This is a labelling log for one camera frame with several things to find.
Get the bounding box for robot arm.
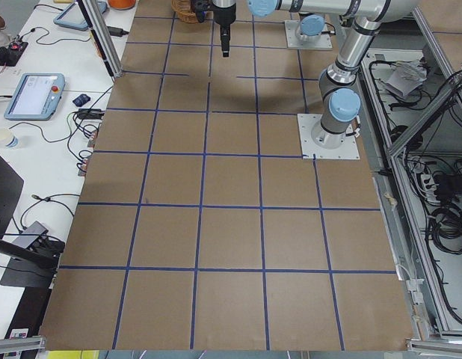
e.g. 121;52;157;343
191;1;326;39
247;0;419;149

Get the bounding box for black camera stand base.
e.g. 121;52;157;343
0;156;64;288

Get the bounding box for black power adapter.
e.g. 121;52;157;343
107;26;129;37

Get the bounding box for aluminium frame post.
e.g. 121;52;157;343
77;0;123;79

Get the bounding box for teach pendant tablet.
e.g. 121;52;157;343
53;1;108;31
4;73;66;121

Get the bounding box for wicker basket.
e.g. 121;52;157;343
171;0;198;24

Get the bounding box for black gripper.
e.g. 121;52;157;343
212;5;236;58
191;0;211;21

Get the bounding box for dark blue checkered pouch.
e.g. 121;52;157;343
73;93;90;108

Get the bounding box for orange cylindrical container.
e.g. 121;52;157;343
108;0;136;10

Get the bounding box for paper cup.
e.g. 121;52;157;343
0;128;19;148

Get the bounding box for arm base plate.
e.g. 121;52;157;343
297;114;360;160
284;20;333;51

